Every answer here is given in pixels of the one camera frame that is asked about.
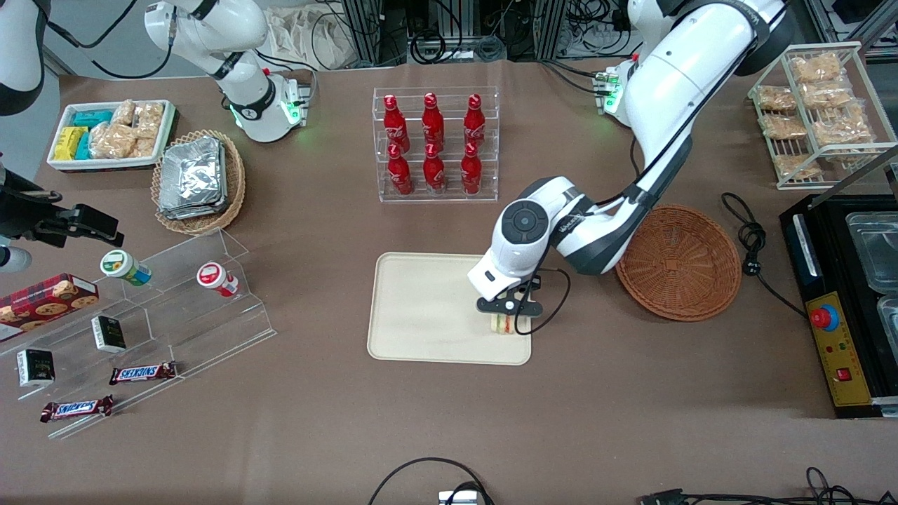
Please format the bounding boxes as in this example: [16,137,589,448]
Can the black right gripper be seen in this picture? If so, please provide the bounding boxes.
[0,168,125,248]

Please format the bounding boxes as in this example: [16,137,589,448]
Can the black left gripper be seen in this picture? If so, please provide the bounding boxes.
[489,276,543,304]

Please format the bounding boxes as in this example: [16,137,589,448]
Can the triangle sandwich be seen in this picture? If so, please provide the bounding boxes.
[489,314,531,337]

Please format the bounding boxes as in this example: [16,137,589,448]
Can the cream plastic tray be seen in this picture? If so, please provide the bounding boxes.
[367,252,532,366]

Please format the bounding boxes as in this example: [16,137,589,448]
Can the light oval wicker basket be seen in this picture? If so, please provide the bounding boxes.
[152,130,246,236]

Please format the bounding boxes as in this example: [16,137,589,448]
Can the brown round wicker basket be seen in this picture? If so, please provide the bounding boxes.
[615,204,743,322]

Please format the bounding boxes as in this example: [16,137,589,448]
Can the green lidded jar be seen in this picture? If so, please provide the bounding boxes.
[100,249,152,286]

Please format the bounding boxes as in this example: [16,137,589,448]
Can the white rectangular bin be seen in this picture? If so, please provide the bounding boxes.
[47,100,177,172]

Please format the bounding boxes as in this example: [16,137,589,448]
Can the yellow snack pack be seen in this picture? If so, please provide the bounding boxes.
[54,126,88,161]

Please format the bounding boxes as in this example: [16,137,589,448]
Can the red tartan cookie box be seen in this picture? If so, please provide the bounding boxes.
[0,274,100,343]

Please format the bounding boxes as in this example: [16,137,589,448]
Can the silver foil pouch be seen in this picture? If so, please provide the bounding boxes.
[159,137,229,220]

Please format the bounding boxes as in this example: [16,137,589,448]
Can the small black box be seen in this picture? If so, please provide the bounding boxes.
[91,316,127,353]
[17,349,55,388]

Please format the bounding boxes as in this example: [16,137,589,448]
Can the red lidded jar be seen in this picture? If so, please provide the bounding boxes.
[196,262,240,297]

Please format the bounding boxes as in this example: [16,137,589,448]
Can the red cola bottle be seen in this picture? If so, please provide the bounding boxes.
[460,142,483,195]
[422,93,445,149]
[464,94,487,148]
[422,143,446,194]
[387,144,414,196]
[383,95,410,152]

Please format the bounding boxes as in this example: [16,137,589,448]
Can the clear acrylic stepped shelf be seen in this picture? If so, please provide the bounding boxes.
[0,228,278,441]

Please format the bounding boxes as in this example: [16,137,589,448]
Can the Snickers bar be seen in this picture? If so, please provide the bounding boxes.
[109,361,177,386]
[40,395,114,423]

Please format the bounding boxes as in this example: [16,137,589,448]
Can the clear acrylic bottle rack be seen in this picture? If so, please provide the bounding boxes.
[373,86,500,204]

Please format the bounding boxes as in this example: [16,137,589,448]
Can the white cloth bags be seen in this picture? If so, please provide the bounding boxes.
[263,6,353,71]

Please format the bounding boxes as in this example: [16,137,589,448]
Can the clear pastry bag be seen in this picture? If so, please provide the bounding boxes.
[756,86,798,113]
[774,154,822,180]
[800,82,855,110]
[812,105,875,147]
[761,114,808,140]
[789,52,844,83]

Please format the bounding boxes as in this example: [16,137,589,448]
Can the black machine yellow panel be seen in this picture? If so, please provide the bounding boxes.
[780,193,898,419]

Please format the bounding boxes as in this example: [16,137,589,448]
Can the clear plastic container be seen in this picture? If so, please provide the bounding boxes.
[877,295,898,342]
[845,210,898,292]

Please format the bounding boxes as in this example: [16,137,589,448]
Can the grey metal bar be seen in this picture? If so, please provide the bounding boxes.
[826,143,898,190]

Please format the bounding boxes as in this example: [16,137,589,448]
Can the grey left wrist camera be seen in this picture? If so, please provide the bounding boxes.
[476,297,545,319]

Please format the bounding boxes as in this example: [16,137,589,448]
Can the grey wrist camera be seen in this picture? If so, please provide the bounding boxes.
[0,245,33,273]
[476,297,545,319]

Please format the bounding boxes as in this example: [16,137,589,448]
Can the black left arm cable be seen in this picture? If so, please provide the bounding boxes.
[514,35,757,336]

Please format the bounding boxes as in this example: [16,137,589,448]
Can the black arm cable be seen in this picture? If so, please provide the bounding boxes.
[514,35,757,336]
[42,0,177,79]

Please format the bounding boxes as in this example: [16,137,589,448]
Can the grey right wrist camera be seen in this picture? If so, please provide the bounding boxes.
[0,245,33,273]

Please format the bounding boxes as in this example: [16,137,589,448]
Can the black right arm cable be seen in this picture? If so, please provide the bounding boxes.
[42,0,177,79]

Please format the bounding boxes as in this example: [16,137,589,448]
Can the black looped cable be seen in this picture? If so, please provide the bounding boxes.
[368,457,495,505]

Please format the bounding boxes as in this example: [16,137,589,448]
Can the black base cable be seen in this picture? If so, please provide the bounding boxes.
[539,59,605,96]
[254,48,318,95]

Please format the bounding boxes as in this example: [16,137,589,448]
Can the black power cable with plug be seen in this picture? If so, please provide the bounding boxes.
[721,191,807,320]

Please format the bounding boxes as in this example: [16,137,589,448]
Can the black cable with connector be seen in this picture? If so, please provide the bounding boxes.
[638,466,898,505]

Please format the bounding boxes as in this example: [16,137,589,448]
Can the aluminium equipment frame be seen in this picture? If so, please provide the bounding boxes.
[342,0,632,65]

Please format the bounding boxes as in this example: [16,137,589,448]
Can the white wire rack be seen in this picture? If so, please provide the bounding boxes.
[748,42,898,191]

